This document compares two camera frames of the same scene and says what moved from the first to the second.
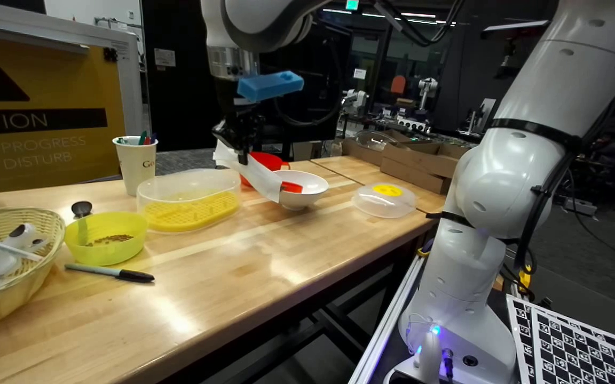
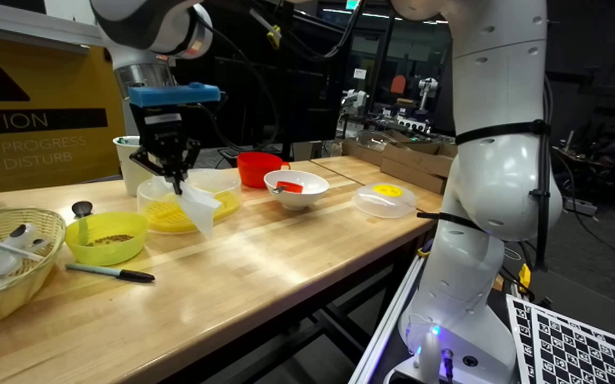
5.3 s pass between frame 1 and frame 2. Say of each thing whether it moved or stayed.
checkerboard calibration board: stayed
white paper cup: stayed
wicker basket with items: stayed
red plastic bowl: stayed
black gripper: moved
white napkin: moved
